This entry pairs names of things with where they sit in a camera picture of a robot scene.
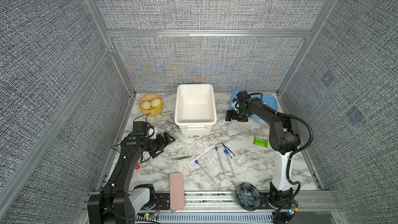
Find blue-capped test tube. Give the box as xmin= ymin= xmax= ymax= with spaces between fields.
xmin=224 ymin=149 xmax=235 ymax=176
xmin=215 ymin=146 xmax=225 ymax=173
xmin=194 ymin=160 xmax=216 ymax=184

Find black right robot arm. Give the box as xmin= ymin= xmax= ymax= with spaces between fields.
xmin=226 ymin=91 xmax=300 ymax=208

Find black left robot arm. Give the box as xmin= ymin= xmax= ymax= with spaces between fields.
xmin=87 ymin=132 xmax=176 ymax=224

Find metal tweezers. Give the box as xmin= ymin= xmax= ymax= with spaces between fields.
xmin=171 ymin=156 xmax=191 ymax=161

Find blue plastic bin lid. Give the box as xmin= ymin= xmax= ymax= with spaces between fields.
xmin=230 ymin=90 xmax=278 ymax=111

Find blue plastic tweezers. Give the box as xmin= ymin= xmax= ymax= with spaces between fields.
xmin=221 ymin=143 xmax=235 ymax=159

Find white plastic storage bin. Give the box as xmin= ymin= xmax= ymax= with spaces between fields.
xmin=175 ymin=84 xmax=217 ymax=136

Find pink rectangular case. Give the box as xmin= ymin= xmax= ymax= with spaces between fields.
xmin=169 ymin=172 xmax=185 ymax=212

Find green packet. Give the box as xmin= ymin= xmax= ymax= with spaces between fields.
xmin=254 ymin=137 xmax=268 ymax=148

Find right steamed bun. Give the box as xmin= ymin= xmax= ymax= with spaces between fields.
xmin=151 ymin=98 xmax=162 ymax=108

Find steamed bun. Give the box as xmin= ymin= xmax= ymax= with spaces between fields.
xmin=140 ymin=100 xmax=151 ymax=110
xmin=151 ymin=98 xmax=162 ymax=108

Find yellow bamboo steamer basket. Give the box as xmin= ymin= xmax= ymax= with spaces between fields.
xmin=138 ymin=94 xmax=164 ymax=117

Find clear glass stirring rod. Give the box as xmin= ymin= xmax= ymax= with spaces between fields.
xmin=191 ymin=143 xmax=217 ymax=163

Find left steamed bun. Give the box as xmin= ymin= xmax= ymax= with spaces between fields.
xmin=140 ymin=100 xmax=151 ymax=110

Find clear plastic funnel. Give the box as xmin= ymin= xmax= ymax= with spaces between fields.
xmin=233 ymin=154 xmax=248 ymax=167

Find black flower-shaped dish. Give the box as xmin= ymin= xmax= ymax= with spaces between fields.
xmin=236 ymin=183 xmax=261 ymax=211

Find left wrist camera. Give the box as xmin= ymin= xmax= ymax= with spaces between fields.
xmin=132 ymin=121 xmax=155 ymax=138

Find black corrugated cable conduit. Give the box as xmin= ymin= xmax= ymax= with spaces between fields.
xmin=248 ymin=92 xmax=314 ymax=224

